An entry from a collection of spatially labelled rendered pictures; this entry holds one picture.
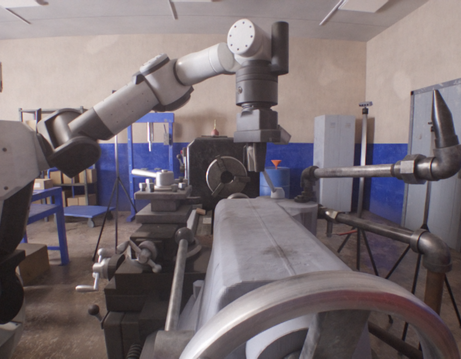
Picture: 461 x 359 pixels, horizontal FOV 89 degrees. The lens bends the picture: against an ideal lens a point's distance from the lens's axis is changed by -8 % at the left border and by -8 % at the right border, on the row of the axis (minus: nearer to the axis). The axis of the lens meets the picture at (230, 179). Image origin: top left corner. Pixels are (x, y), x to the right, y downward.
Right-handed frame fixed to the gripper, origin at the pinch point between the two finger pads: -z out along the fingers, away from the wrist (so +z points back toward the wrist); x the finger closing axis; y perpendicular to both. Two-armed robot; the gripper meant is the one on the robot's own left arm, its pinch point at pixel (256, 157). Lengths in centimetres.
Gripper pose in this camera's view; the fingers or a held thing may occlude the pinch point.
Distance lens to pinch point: 55.5
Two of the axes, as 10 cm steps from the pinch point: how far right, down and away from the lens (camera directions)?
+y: 8.3, -0.7, 5.5
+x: 5.6, 1.1, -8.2
